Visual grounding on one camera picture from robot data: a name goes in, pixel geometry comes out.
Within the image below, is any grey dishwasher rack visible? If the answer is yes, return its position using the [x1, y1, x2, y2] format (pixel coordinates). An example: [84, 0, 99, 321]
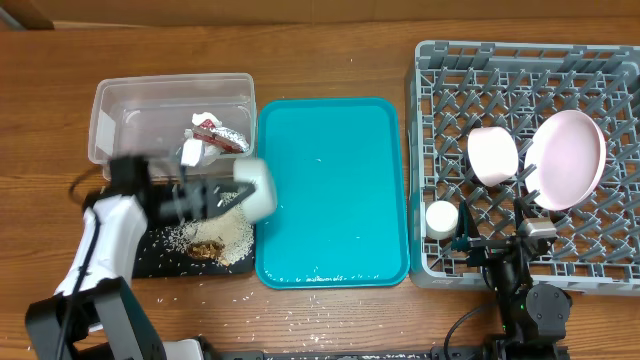
[406, 40, 639, 296]

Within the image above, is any teal serving tray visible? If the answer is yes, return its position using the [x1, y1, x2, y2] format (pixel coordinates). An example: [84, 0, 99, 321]
[255, 97, 410, 290]

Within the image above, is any white tissue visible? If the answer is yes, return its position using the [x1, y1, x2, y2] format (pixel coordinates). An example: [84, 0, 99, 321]
[180, 112, 222, 167]

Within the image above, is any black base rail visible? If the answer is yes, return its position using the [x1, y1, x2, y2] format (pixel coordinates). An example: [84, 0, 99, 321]
[164, 337, 571, 360]

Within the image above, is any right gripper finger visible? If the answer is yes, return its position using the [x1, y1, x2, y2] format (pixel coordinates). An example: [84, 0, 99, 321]
[457, 201, 475, 240]
[513, 197, 537, 225]

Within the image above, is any clear plastic bin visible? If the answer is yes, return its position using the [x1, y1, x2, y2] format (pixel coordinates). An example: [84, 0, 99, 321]
[88, 73, 257, 179]

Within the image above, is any black plastic tray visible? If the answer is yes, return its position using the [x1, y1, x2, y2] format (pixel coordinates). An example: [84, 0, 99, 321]
[133, 225, 254, 278]

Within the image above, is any grey bowl with rice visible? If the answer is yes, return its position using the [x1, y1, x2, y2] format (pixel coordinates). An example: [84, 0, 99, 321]
[233, 158, 277, 224]

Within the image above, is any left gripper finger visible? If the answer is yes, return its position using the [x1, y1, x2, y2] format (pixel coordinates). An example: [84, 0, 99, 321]
[213, 180, 256, 194]
[214, 192, 251, 217]

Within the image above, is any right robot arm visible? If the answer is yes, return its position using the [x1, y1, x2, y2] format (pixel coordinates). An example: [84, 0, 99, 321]
[442, 198, 573, 360]

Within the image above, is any small white cup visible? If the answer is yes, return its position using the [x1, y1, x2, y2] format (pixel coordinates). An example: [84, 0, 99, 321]
[425, 201, 458, 240]

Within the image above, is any red snack wrapper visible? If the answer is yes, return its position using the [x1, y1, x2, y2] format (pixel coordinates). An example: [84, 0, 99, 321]
[192, 127, 250, 154]

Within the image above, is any leftover rice and food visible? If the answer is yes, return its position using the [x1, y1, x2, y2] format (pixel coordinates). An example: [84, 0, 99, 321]
[161, 205, 254, 266]

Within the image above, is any pink bowl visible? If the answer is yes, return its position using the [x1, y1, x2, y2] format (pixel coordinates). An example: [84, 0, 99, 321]
[467, 127, 519, 187]

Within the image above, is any pink round plate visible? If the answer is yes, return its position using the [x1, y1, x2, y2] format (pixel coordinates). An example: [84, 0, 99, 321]
[525, 110, 606, 211]

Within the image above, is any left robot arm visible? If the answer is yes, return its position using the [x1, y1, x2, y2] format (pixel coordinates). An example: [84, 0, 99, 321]
[25, 156, 269, 359]

